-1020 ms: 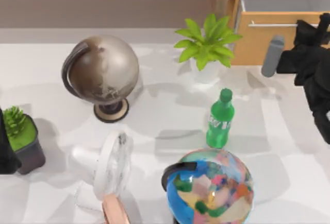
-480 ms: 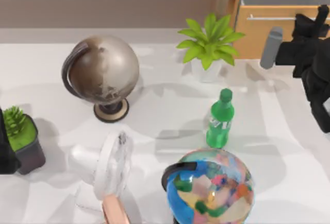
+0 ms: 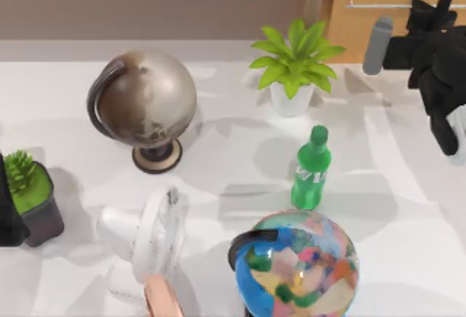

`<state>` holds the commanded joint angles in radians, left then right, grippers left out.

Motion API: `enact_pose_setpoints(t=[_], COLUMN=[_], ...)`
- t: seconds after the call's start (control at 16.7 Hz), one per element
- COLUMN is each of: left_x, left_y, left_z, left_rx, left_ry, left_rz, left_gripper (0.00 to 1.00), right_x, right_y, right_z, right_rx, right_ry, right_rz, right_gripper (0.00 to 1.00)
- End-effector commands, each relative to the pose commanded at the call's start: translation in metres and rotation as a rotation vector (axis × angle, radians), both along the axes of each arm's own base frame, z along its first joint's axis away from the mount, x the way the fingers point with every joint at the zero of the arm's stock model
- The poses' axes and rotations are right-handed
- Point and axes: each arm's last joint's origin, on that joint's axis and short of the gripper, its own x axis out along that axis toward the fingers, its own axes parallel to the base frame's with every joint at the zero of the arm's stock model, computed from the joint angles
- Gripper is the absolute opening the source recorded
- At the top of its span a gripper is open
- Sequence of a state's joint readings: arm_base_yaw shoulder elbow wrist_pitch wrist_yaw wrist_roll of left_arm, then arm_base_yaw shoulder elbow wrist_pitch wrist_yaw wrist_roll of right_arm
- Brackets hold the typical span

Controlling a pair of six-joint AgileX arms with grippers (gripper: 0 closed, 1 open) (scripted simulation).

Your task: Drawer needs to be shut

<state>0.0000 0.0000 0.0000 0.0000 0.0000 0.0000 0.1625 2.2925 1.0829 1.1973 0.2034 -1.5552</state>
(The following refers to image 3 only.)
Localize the green plant in grey pot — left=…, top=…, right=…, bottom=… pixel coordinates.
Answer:
left=2, top=149, right=66, bottom=248

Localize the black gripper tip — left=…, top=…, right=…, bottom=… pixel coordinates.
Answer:
left=0, top=152, right=32, bottom=248

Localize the green plant in white pot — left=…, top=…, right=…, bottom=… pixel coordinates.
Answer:
left=248, top=17, right=347, bottom=118

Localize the wooden open shelf unit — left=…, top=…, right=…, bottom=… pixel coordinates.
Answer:
left=0, top=0, right=331, bottom=41

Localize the salmon pink round object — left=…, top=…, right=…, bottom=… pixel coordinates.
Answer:
left=143, top=272, right=187, bottom=317

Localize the pale grey rounded box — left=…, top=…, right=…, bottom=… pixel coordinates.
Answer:
left=362, top=15, right=395, bottom=77

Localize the colourful globe with black arc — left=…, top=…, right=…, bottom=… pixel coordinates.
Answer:
left=228, top=208, right=360, bottom=317

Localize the green bottle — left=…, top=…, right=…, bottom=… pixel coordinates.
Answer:
left=290, top=124, right=333, bottom=211

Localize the long metal handle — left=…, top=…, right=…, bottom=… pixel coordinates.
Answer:
left=344, top=0, right=466, bottom=9

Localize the white table fan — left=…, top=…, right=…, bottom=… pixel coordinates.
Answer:
left=97, top=183, right=191, bottom=297

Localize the wooden cupboard door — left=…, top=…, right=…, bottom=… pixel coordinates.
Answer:
left=319, top=0, right=466, bottom=66

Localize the brown and silver globe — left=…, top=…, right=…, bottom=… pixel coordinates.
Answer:
left=86, top=49, right=199, bottom=175

